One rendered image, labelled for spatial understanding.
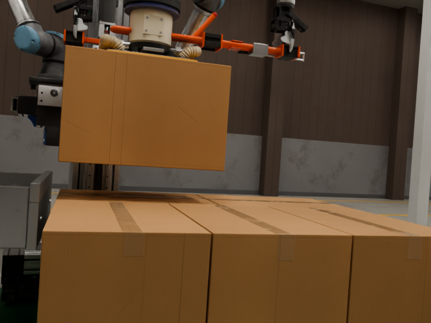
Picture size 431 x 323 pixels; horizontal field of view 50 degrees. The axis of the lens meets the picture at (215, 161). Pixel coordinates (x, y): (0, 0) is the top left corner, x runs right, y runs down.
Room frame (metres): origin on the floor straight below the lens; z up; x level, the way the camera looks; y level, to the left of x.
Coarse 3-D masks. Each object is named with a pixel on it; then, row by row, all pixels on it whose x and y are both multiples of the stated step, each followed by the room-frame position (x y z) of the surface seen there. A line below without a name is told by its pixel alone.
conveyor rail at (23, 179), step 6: (0, 174) 2.02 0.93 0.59; (6, 174) 2.03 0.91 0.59; (12, 174) 2.04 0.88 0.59; (18, 174) 2.04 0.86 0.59; (24, 174) 2.05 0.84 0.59; (30, 174) 2.06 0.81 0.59; (36, 174) 2.06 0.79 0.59; (0, 180) 2.02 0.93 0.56; (6, 180) 2.03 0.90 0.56; (12, 180) 2.04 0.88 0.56; (18, 180) 2.04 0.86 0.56; (24, 180) 2.05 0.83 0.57; (30, 180) 2.06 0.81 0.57
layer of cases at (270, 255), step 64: (64, 192) 1.86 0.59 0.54; (128, 192) 2.03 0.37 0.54; (64, 256) 1.05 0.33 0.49; (128, 256) 1.09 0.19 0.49; (192, 256) 1.14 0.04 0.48; (256, 256) 1.18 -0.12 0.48; (320, 256) 1.24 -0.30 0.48; (384, 256) 1.29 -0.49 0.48; (64, 320) 1.06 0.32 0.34; (128, 320) 1.10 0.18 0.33; (192, 320) 1.14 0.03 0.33; (256, 320) 1.19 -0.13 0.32; (320, 320) 1.24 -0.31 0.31; (384, 320) 1.30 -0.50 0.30
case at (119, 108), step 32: (64, 64) 1.59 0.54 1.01; (96, 64) 1.62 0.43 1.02; (128, 64) 1.66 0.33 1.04; (160, 64) 1.69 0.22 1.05; (192, 64) 1.72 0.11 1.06; (64, 96) 1.59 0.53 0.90; (96, 96) 1.62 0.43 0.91; (128, 96) 1.66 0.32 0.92; (160, 96) 1.69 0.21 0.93; (192, 96) 1.73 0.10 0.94; (224, 96) 1.76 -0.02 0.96; (64, 128) 1.59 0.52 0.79; (96, 128) 1.63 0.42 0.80; (128, 128) 1.66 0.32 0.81; (160, 128) 1.69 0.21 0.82; (192, 128) 1.73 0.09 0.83; (224, 128) 1.76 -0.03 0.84; (64, 160) 1.60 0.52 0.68; (96, 160) 1.63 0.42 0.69; (128, 160) 1.66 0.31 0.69; (160, 160) 1.69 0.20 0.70; (192, 160) 1.73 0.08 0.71; (224, 160) 1.77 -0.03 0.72
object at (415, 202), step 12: (420, 48) 4.27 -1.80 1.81; (420, 60) 4.26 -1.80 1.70; (420, 72) 4.25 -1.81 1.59; (420, 84) 4.24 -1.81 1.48; (420, 96) 4.23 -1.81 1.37; (420, 108) 4.22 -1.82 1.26; (420, 120) 4.20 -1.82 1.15; (420, 132) 4.19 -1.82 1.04; (420, 144) 4.18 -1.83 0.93; (420, 156) 4.17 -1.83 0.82; (420, 168) 4.17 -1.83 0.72; (420, 180) 4.17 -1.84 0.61; (420, 192) 4.17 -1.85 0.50; (420, 204) 4.17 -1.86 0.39; (408, 216) 4.27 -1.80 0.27; (420, 216) 4.18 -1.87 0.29
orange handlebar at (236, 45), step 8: (112, 32) 1.86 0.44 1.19; (120, 32) 1.87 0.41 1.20; (128, 32) 1.84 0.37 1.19; (88, 40) 2.06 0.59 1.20; (96, 40) 2.07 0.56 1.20; (176, 40) 1.93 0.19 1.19; (184, 40) 1.94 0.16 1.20; (192, 40) 1.91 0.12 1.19; (200, 40) 1.91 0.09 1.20; (224, 40) 1.94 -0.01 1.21; (232, 40) 1.95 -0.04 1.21; (232, 48) 1.97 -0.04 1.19; (240, 48) 1.96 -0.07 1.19; (248, 48) 1.98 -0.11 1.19; (272, 48) 2.00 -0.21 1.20; (280, 48) 2.01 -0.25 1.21
